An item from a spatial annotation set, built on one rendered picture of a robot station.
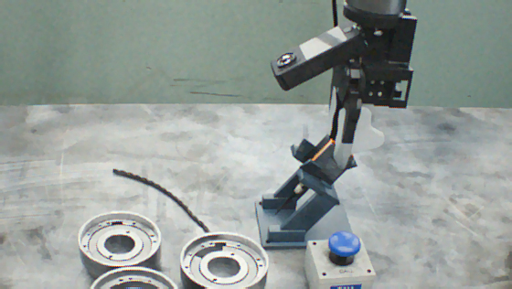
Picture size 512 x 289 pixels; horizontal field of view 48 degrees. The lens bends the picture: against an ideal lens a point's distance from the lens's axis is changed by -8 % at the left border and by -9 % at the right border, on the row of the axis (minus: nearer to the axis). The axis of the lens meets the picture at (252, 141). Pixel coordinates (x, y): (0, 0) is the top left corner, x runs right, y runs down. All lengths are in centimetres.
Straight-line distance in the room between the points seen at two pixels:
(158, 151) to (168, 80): 140
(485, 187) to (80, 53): 168
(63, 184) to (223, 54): 150
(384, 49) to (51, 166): 53
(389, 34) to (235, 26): 161
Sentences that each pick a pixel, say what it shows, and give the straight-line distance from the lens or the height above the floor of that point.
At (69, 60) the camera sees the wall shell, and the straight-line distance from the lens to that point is 238.
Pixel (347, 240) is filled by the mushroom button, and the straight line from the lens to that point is 75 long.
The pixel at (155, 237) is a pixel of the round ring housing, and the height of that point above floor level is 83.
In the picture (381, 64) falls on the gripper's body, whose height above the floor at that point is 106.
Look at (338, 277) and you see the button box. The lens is 74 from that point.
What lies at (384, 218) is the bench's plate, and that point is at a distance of 92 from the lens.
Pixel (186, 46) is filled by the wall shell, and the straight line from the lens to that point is 234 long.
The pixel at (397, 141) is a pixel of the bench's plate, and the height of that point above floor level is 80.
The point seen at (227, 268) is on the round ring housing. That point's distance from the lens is 78.
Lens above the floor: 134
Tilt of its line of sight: 31 degrees down
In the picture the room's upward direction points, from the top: 5 degrees clockwise
